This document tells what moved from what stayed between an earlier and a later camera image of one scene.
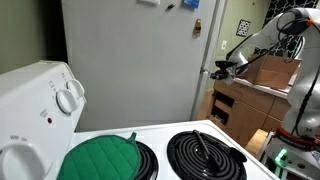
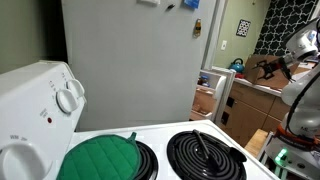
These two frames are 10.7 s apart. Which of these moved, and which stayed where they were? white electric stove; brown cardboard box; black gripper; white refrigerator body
Moved: black gripper
Stayed: white electric stove; white refrigerator body; brown cardboard box
